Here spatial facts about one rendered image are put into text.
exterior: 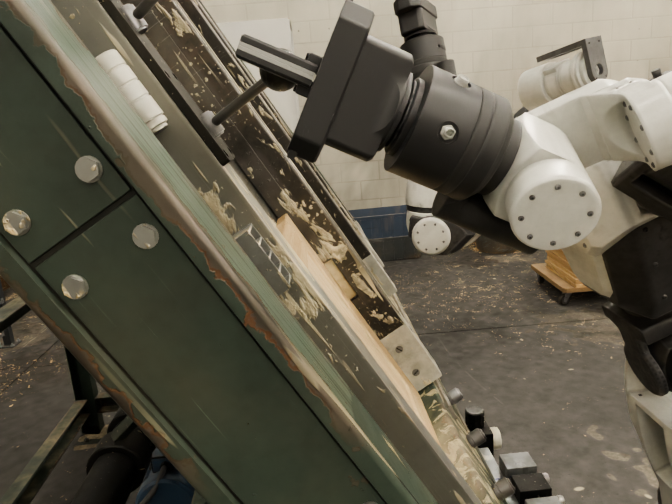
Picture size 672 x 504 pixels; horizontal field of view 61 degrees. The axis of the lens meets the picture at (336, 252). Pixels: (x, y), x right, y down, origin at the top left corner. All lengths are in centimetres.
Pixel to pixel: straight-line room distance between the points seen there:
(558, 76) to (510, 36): 542
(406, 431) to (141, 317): 40
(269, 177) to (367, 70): 53
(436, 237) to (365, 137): 74
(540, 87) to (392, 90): 52
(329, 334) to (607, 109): 34
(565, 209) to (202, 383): 28
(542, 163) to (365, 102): 14
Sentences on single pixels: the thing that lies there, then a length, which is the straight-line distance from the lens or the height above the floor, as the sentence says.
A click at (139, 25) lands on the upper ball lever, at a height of 149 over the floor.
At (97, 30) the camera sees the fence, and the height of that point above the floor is 149.
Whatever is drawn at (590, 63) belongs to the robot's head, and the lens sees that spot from 91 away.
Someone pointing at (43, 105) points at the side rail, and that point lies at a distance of 36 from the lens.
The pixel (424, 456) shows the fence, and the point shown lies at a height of 101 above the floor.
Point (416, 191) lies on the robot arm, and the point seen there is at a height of 122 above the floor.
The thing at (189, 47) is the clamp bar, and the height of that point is 151.
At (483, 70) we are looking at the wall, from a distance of 625.
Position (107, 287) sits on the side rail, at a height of 132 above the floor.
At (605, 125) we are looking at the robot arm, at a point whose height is 138.
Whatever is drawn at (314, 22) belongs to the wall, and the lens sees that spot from 605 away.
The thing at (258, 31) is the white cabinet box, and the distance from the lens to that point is 465.
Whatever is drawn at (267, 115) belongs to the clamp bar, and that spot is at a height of 139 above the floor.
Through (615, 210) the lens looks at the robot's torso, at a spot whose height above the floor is 124.
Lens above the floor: 141
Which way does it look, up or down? 14 degrees down
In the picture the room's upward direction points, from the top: 4 degrees counter-clockwise
